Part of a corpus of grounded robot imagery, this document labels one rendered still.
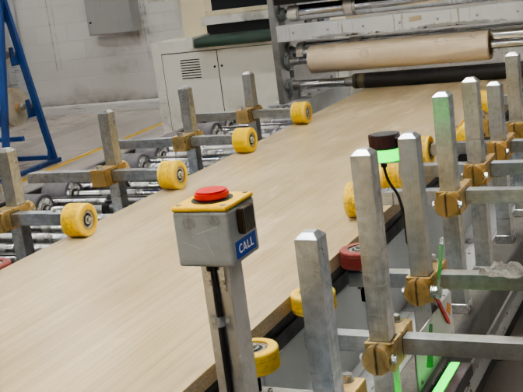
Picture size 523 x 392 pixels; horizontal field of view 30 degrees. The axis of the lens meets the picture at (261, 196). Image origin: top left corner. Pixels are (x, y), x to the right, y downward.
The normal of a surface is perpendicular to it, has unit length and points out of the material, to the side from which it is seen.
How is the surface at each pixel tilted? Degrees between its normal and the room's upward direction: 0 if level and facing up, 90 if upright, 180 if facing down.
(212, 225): 90
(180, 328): 0
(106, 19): 90
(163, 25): 90
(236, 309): 90
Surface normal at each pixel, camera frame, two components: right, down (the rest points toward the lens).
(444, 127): -0.41, 0.25
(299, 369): 0.90, -0.02
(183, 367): -0.12, -0.97
